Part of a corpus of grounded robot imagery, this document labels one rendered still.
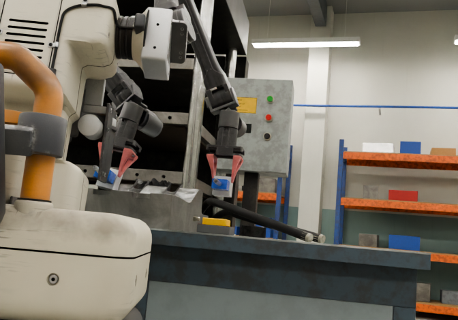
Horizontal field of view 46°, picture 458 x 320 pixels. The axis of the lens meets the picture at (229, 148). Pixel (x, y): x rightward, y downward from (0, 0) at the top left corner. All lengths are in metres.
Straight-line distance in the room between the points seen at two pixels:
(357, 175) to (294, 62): 2.00
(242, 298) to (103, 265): 0.78
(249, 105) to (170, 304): 1.15
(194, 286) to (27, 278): 0.79
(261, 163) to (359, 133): 5.96
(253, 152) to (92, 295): 1.72
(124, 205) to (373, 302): 0.66
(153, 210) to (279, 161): 0.94
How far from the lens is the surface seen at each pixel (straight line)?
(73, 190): 1.02
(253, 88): 2.33
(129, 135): 1.49
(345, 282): 1.34
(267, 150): 2.27
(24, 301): 0.63
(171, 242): 1.33
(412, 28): 8.62
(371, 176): 8.05
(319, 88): 8.08
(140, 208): 1.43
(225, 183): 1.48
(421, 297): 7.48
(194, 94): 2.23
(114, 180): 1.47
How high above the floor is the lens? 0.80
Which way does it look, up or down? 9 degrees up
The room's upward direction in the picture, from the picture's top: 5 degrees clockwise
